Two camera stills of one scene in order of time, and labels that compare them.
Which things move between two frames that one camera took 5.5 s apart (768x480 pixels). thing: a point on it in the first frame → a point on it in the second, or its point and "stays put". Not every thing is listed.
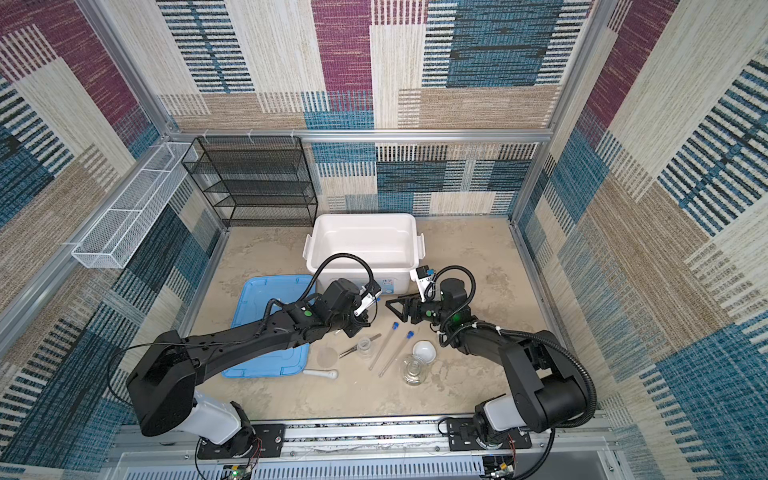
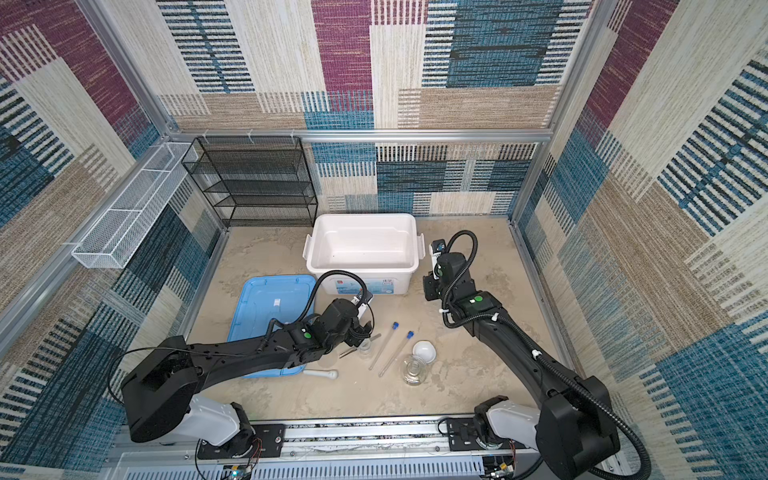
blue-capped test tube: x=410 y=334 stays put
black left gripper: x=361 y=321 → x=359 y=334
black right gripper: x=409 y=303 → x=430 y=292
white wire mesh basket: x=115 y=236 stays put
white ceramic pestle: x=327 y=373 stays put
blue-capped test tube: x=395 y=326 stays put
